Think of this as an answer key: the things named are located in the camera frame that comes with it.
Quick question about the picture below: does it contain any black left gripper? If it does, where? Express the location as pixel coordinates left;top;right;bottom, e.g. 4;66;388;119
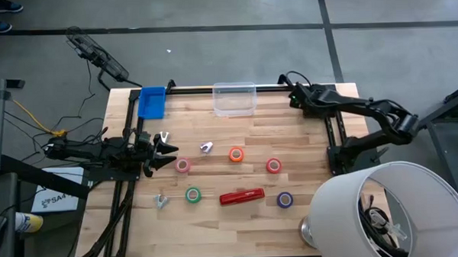
135;130;181;178

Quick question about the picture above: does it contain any white paper sign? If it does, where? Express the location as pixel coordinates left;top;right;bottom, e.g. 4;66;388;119
30;166;86;215

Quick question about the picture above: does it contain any yellow cable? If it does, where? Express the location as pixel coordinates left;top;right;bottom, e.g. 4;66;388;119
12;98;68;139

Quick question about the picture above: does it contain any red stapler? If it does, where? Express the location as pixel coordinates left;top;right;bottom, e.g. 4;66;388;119
219;187;266;207

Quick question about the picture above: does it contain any silver lamp base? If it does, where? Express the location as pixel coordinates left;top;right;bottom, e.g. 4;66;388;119
298;215;322;249

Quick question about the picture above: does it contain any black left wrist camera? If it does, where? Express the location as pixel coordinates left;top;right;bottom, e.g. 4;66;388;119
135;130;153;148

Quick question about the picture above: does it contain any black support beam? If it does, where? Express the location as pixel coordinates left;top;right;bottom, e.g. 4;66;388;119
0;152;91;203

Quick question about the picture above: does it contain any yellow white can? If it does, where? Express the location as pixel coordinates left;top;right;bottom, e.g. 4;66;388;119
14;210;45;233

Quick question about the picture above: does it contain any blue plastic bin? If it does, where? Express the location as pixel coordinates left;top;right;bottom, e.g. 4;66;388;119
136;85;168;120

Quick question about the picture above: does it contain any green tape roll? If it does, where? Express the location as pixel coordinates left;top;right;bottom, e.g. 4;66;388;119
185;186;202;204

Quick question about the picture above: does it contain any white lamp shade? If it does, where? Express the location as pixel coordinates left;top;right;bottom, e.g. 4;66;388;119
306;159;458;257

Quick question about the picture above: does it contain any side table black frame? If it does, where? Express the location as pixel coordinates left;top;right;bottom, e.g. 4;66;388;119
416;81;458;200

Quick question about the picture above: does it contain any orange tape roll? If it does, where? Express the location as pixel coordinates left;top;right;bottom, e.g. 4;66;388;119
228;146;246;163

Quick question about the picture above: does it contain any pink tape roll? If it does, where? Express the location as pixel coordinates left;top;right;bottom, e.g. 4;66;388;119
174;156;192;174

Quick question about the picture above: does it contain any black wire mesh tray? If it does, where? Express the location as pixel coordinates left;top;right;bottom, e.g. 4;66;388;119
65;24;131;84

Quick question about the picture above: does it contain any lamp light bulb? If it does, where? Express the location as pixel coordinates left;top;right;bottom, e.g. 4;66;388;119
369;208;408;243

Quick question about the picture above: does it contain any purple tape roll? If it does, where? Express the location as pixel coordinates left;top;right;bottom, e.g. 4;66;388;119
276;191;295;209

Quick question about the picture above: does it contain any clear plastic bin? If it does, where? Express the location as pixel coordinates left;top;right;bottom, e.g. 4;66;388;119
211;81;258;118

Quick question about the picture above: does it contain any red tape roll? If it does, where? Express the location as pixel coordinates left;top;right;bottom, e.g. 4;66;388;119
265;157;283;175

